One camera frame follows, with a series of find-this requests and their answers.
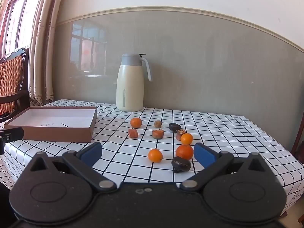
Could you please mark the small orange tangerine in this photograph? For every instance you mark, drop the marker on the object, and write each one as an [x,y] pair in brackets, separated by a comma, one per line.
[186,139]
[155,155]
[135,122]

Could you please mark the wooden chair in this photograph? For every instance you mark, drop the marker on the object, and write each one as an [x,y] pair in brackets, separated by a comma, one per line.
[298,144]

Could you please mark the orange sausage piece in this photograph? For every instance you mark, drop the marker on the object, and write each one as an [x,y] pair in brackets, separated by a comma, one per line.
[133,133]

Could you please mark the beige embroidered curtain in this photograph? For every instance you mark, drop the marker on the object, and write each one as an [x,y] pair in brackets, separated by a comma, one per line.
[40,52]

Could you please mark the cream thermos jug grey lid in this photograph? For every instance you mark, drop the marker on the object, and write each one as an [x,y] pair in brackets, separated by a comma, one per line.
[129,87]

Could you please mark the wooden sofa orange cushions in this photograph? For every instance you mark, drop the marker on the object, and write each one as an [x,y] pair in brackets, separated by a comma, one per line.
[11,76]

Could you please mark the brown cardboard box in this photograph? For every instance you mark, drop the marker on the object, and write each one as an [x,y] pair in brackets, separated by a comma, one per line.
[59,133]

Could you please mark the small brown kiwi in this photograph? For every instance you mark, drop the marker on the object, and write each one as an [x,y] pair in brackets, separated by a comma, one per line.
[157,124]

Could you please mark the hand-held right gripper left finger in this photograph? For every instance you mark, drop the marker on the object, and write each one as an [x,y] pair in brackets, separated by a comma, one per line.
[91,153]

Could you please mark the large deep orange tangerine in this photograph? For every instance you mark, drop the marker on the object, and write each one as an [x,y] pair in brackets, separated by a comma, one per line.
[184,152]

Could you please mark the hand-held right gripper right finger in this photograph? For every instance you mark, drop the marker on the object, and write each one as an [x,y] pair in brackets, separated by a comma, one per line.
[204,154]

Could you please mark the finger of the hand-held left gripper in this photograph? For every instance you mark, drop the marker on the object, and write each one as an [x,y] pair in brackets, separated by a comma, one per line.
[13,133]

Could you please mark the brown cut toy piece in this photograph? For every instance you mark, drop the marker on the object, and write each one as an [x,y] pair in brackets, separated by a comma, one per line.
[157,134]

